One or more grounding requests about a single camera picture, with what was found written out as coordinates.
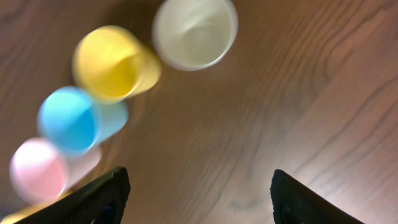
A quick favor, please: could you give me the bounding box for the light blue cup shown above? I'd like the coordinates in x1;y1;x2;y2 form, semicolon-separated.
37;86;129;157

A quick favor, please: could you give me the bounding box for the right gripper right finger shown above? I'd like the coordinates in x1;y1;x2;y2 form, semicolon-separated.
270;169;362;224

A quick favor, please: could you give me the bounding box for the yellow cup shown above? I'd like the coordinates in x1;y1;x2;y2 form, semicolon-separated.
1;190;74;224
72;25;161;104

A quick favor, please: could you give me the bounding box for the pink cup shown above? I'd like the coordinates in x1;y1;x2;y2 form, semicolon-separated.
9;138;102;203

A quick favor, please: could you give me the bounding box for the cream white cup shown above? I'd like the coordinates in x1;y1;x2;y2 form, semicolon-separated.
152;0;238;71

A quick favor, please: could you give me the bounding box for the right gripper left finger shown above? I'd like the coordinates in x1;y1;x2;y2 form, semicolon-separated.
16;167;131;224

